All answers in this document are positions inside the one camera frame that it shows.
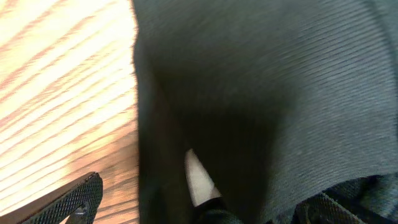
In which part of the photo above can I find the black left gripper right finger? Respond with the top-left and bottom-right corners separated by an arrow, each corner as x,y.
292,193 -> 366,224

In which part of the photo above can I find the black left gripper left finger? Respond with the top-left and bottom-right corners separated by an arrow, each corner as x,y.
1,172 -> 103,224

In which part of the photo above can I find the black t-shirt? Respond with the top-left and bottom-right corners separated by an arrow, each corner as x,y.
134,0 -> 397,223

